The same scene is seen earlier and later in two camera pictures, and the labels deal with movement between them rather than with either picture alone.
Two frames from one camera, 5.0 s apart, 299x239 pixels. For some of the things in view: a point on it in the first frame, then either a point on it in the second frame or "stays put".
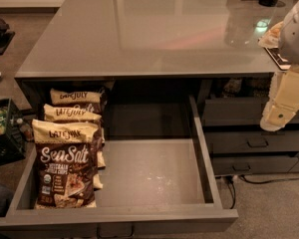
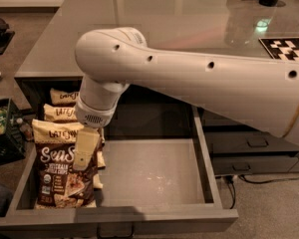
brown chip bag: (66, 165) stays put
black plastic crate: (8, 147) stays put
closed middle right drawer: (257, 140) stays put
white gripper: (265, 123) -> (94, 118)
